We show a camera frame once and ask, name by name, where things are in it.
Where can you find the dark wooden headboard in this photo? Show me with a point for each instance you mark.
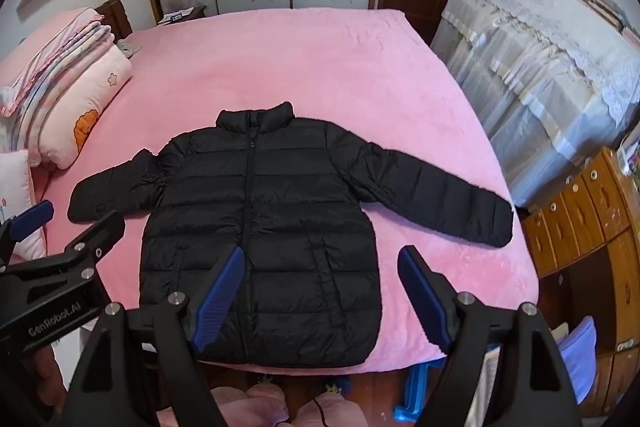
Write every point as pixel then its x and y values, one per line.
pixel 116 14

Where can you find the small grey cloth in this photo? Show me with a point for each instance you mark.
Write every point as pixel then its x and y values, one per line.
pixel 128 48

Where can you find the blue plastic stool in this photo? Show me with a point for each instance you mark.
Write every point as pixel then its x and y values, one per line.
pixel 415 384

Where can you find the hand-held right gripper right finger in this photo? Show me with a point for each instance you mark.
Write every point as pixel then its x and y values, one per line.
pixel 425 302

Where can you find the folded pink quilt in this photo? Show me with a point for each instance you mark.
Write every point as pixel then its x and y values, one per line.
pixel 55 42

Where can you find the black puffer jacket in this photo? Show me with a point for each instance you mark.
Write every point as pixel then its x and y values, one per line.
pixel 280 207

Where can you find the wooden cabinet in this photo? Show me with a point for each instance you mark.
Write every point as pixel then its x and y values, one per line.
pixel 590 227

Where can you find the white lace cloth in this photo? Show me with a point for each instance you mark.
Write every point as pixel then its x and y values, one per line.
pixel 565 22

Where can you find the pink fuzzy slippers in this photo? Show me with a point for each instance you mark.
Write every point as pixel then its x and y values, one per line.
pixel 260 407

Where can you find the cartoon print pillow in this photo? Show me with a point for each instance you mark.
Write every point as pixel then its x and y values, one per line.
pixel 90 107

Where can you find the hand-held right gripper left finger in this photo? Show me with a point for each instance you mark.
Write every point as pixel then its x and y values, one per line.
pixel 220 302

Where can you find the pink bed blanket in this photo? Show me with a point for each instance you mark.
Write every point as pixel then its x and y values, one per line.
pixel 300 67

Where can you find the stack of books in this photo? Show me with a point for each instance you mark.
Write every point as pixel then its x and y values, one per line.
pixel 607 14

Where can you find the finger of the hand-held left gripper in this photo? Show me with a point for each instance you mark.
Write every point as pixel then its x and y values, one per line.
pixel 97 234
pixel 32 214

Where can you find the lilac cloth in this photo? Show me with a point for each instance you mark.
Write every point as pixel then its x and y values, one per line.
pixel 580 357

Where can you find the wooden nightstand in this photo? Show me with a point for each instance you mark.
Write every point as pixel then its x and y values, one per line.
pixel 182 14

